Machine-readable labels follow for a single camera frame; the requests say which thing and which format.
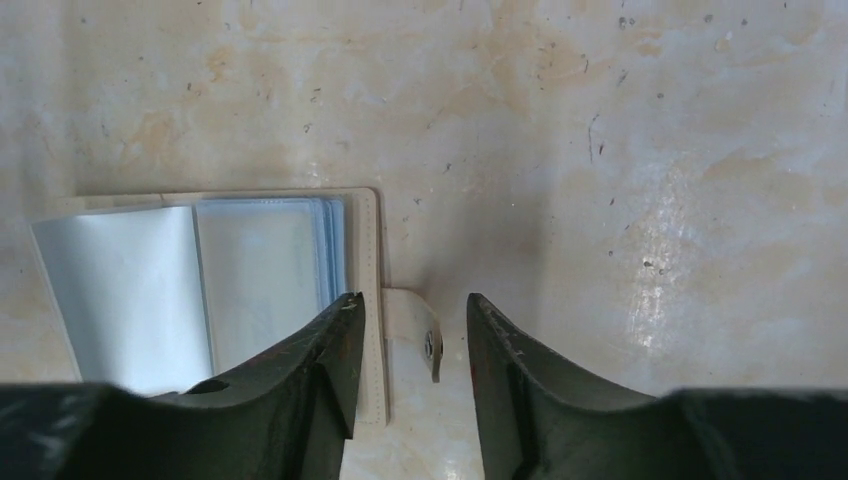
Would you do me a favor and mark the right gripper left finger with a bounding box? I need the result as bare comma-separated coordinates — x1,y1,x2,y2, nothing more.
1,293,366,479

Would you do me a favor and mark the beige card holder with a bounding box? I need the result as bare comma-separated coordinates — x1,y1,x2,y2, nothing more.
31,187,444,427

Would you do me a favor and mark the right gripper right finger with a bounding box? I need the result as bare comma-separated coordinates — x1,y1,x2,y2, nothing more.
467,293,847,479

